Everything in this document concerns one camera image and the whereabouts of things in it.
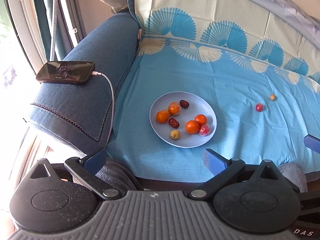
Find white charging cable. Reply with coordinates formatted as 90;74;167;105
92;71;115;145

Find black smartphone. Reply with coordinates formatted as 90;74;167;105
36;61;95;85

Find light blue plate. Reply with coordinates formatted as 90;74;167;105
149;92;217;148

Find blue patterned sheet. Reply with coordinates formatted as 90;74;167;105
107;0;319;183

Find dark red jujube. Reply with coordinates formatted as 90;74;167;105
168;118;180;129
179;100;189;109

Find blue denim sofa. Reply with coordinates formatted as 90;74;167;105
29;0;140;155

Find dark curtain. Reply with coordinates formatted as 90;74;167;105
33;0;86;60

